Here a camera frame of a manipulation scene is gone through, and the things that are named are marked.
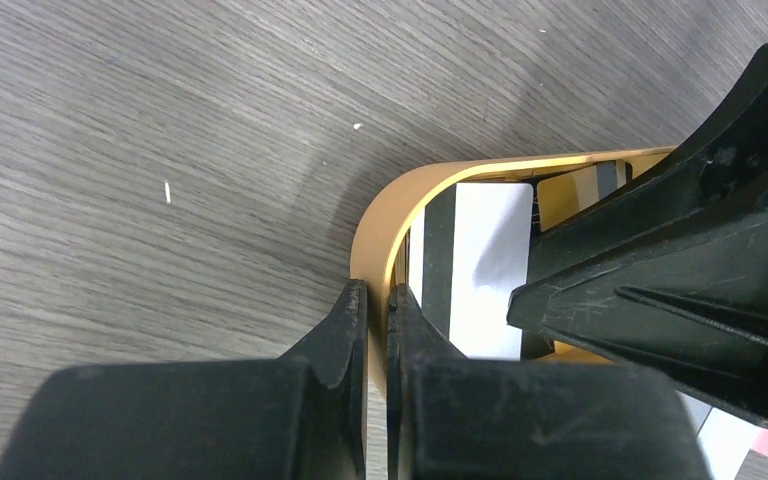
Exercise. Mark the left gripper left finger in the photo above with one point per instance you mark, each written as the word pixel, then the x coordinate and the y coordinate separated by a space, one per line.
pixel 301 415

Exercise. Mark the yellow oval card tray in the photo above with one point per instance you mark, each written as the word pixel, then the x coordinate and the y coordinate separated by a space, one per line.
pixel 380 249

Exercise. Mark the brown leather card holder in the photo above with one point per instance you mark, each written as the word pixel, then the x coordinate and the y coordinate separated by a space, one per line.
pixel 724 439

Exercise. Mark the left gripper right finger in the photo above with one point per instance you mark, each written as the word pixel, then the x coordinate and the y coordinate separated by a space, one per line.
pixel 452 417

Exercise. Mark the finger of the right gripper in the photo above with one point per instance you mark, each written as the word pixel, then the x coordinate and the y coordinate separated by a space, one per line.
pixel 671 270

